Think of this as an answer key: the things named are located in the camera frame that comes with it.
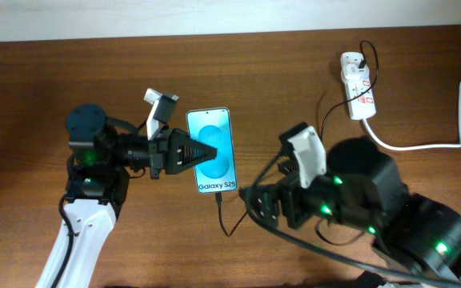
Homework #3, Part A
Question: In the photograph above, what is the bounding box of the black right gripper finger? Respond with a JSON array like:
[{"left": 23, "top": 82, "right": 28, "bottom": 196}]
[
  {"left": 277, "top": 160, "right": 299, "bottom": 175},
  {"left": 239, "top": 186, "right": 263, "bottom": 204}
]

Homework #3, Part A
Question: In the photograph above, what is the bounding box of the white USB charger adapter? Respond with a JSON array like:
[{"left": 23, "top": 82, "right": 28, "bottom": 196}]
[{"left": 341, "top": 64, "right": 370, "bottom": 83}]

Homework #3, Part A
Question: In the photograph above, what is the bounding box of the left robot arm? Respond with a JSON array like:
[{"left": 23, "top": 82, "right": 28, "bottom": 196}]
[{"left": 37, "top": 99, "right": 217, "bottom": 287}]

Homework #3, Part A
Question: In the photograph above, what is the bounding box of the white power strip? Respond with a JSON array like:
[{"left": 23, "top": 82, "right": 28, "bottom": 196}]
[{"left": 340, "top": 52, "right": 376, "bottom": 121}]

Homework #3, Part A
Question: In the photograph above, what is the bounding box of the white power strip cord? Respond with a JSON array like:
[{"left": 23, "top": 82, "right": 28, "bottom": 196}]
[{"left": 360, "top": 70, "right": 461, "bottom": 152}]

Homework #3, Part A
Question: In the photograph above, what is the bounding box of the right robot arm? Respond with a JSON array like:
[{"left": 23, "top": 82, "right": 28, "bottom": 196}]
[{"left": 239, "top": 138, "right": 461, "bottom": 287}]

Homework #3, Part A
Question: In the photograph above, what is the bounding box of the blue Galaxy S25 smartphone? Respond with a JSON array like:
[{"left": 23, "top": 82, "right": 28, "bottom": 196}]
[{"left": 186, "top": 107, "right": 238, "bottom": 194}]

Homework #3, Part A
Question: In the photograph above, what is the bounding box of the black USB charging cable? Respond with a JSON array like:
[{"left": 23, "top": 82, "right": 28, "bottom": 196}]
[{"left": 214, "top": 39, "right": 379, "bottom": 238}]

